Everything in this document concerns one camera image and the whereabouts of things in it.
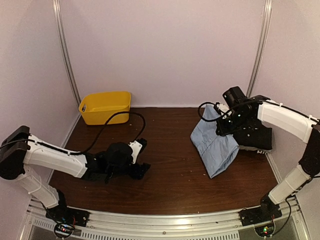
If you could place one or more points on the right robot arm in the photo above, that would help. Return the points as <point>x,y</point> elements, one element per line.
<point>304,127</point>

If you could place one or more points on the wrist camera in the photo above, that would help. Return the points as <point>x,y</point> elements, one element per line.
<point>221,108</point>
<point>137,146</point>

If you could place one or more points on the aluminium front rail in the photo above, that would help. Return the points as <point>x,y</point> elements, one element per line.
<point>223,225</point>

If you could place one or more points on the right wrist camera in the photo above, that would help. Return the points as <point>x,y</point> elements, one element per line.
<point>221,108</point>

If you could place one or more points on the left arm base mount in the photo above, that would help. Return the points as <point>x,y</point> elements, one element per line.
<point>68,215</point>

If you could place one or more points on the light blue long sleeve shirt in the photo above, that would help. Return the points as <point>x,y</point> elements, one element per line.
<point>216,152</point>

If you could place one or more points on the yellow plastic basket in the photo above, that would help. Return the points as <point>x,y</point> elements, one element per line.
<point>97,108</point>

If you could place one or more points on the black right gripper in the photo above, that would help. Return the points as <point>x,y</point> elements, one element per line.
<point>222,130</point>

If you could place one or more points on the right aluminium frame post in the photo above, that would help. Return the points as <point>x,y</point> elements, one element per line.
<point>264,31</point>

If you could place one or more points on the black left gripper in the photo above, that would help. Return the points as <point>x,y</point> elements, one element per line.
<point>139,170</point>

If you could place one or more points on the aluminium frame post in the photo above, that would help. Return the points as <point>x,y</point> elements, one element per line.
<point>64,49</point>
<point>264,31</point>

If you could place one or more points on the black shirt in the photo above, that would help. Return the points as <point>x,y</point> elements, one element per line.
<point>255,135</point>

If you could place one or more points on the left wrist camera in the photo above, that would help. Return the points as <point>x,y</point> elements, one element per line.
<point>137,146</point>

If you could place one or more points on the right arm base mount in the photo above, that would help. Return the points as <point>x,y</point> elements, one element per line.
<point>253,216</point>

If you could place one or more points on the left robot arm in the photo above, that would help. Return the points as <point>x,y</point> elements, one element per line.
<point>20,150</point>

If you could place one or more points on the grey shirt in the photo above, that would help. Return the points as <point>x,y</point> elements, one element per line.
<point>254,149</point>

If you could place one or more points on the left aluminium frame post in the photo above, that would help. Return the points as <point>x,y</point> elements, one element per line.
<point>64,49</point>

